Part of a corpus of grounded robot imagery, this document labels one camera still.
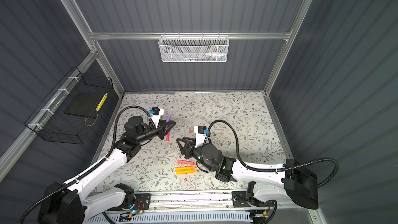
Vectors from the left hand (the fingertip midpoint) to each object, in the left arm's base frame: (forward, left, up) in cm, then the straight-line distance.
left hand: (174, 122), depth 76 cm
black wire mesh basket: (+3, +50, +5) cm, 50 cm away
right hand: (-11, -3, 0) cm, 11 cm away
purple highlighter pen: (0, +2, +5) cm, 6 cm away
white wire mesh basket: (+72, -11, -1) cm, 73 cm away
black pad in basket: (+9, +44, +6) cm, 45 cm away
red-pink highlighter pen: (-11, -2, -23) cm, 26 cm away
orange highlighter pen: (-15, +1, -23) cm, 27 cm away
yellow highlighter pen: (-17, -4, -23) cm, 29 cm away
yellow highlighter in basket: (+11, +37, +5) cm, 39 cm away
